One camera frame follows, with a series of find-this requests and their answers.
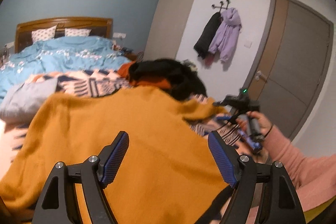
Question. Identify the wall coat hook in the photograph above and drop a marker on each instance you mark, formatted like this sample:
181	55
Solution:
223	5

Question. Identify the left patterned pillow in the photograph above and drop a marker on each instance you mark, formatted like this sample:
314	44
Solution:
43	34

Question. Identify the smartphone with lit screen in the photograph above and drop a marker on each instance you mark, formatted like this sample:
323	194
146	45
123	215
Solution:
253	143

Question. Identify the white pillow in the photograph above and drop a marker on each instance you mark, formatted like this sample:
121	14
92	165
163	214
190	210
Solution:
23	101

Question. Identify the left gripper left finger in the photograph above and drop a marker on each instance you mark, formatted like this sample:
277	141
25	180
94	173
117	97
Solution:
58	201

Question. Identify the black hanging jacket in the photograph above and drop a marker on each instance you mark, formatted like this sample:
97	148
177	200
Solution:
203	43

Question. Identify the patterned pillow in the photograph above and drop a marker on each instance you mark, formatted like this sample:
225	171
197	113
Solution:
43	34
72	32

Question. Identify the light blue duvet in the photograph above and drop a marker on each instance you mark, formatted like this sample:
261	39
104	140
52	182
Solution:
63	54

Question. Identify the lilac hanging jacket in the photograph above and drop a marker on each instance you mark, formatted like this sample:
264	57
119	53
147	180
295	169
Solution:
226	36

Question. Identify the patterned pink navy blanket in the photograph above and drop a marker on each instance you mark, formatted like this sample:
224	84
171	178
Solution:
86	83

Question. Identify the wooden bed headboard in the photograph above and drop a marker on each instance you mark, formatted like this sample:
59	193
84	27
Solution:
99	26

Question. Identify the right patterned pillow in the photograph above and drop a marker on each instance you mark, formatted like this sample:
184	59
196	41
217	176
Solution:
72	32

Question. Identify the pink knit sweater sleeve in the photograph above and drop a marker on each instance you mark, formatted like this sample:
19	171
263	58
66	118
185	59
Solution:
310	176

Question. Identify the grey wooden door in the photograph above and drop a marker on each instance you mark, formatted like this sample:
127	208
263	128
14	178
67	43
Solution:
291	64

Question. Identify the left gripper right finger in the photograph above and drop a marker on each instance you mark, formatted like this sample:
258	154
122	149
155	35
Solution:
279	202

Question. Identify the orange knit sweater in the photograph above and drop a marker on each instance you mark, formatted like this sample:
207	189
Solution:
168	174

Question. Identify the person's right hand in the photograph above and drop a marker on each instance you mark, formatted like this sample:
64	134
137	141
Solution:
260	122

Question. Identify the black and rust garment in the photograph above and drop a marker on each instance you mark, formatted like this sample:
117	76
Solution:
171	76

